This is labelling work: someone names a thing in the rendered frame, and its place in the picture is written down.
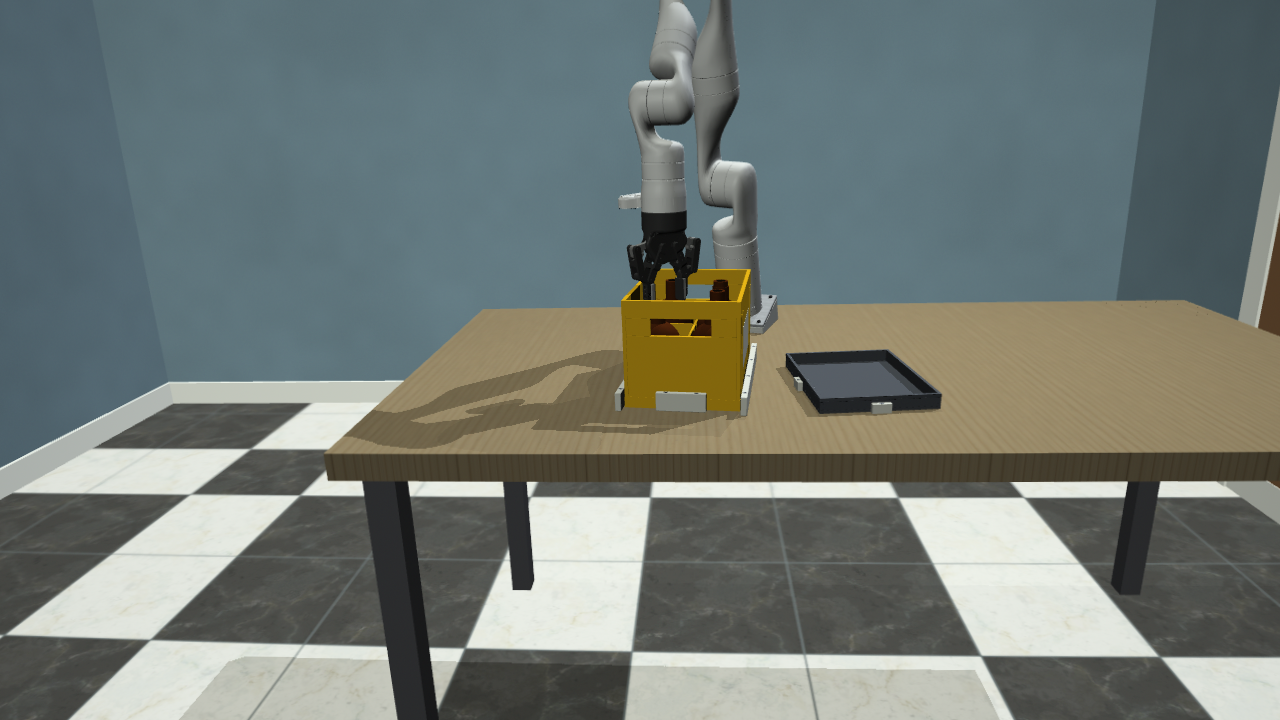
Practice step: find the yellow bottle crate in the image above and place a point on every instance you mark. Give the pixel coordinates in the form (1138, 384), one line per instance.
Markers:
(714, 364)

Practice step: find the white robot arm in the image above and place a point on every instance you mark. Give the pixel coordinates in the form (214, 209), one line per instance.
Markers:
(715, 80)

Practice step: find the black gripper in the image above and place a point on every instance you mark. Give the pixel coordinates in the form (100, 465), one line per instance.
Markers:
(663, 244)

